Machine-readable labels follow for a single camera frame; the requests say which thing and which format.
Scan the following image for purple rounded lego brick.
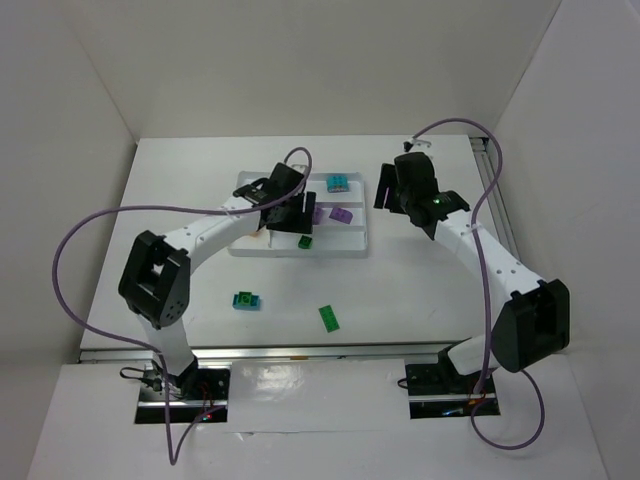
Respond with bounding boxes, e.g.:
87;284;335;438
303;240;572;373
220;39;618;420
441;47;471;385
312;206;323;225

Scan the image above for green lego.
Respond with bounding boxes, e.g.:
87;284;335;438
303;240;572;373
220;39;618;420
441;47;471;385
298;235;313;250

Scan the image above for teal round lego brick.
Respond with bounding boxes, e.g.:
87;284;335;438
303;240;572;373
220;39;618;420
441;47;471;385
326;175;350;193

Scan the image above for small green lego brick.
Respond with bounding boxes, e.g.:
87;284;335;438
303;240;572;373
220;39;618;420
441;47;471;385
237;291;253;306

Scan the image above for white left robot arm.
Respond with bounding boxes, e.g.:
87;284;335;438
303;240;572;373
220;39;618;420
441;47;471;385
118;162;315;394

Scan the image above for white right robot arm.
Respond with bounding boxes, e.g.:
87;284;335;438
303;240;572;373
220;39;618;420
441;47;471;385
374;152;570;376

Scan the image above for white plastic divided tray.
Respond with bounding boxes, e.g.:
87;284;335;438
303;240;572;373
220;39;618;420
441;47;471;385
228;172;368;258

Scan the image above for green flat lego plate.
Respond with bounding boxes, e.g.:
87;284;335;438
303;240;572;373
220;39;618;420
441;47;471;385
318;305;340;333

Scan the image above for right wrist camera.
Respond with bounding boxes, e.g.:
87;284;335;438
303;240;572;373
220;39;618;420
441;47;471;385
402;138;432;153

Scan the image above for aluminium right side rail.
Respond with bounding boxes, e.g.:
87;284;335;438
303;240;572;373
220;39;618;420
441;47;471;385
469;135;521;251

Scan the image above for aluminium rail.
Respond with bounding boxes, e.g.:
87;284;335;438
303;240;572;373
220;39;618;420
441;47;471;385
77;340;461;366
469;135;521;251

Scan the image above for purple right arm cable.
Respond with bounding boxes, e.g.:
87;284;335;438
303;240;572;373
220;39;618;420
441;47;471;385
409;117;545;450

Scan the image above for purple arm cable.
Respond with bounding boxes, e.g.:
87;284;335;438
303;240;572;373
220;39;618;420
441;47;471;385
409;117;545;450
52;146;313;466

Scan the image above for aluminium front rail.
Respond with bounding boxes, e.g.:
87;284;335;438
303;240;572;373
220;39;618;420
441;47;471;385
77;340;461;366

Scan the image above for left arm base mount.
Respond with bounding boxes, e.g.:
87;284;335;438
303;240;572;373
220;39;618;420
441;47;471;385
119;365;231;425

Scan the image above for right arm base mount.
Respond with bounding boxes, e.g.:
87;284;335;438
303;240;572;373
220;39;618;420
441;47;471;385
396;346;500;420

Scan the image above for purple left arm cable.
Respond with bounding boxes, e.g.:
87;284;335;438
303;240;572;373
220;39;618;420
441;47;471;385
52;146;313;466

